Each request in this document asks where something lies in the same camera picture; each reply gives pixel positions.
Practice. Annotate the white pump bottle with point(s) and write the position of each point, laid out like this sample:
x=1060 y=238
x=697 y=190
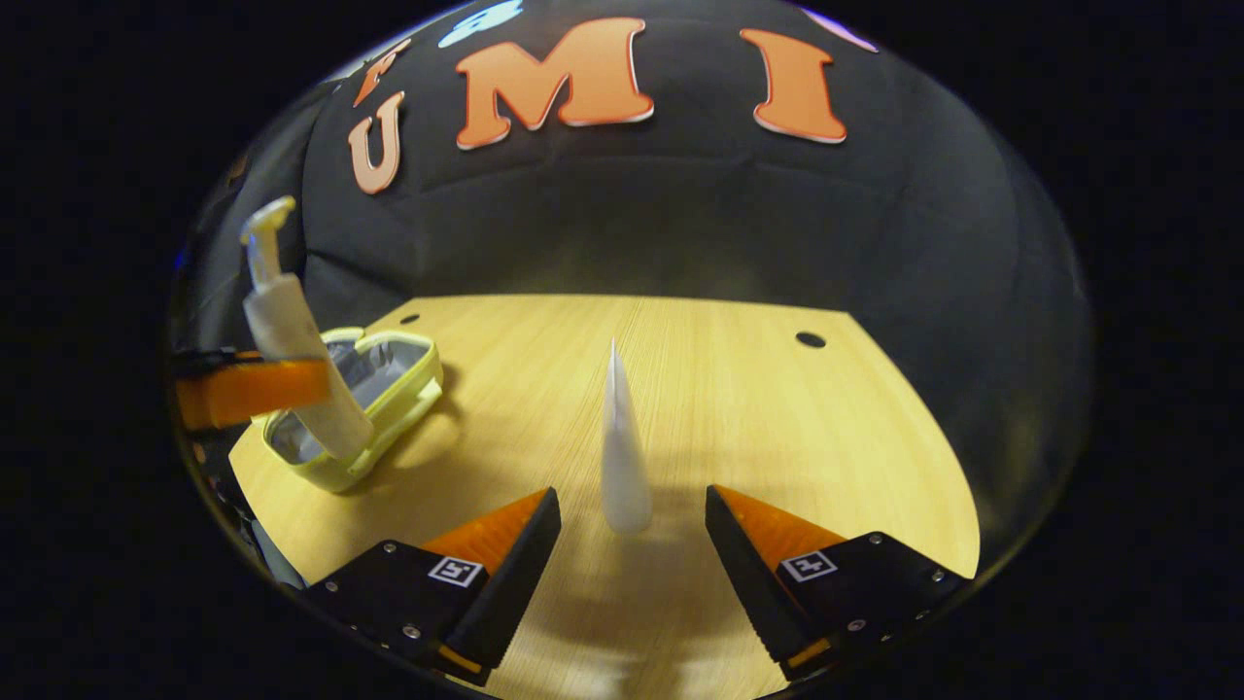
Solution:
x=282 y=321

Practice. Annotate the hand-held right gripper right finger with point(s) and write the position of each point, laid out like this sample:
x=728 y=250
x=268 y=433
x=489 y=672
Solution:
x=743 y=583

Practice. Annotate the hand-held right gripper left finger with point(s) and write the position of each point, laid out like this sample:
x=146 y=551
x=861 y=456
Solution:
x=520 y=574

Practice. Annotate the pale yellow suitcase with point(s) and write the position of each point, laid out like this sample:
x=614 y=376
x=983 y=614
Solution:
x=408 y=389

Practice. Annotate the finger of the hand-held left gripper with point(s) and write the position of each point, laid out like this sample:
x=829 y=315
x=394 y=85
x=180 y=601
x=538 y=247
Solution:
x=253 y=389

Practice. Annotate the white squeeze tube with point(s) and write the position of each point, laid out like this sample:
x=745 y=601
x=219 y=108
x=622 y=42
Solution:
x=624 y=457

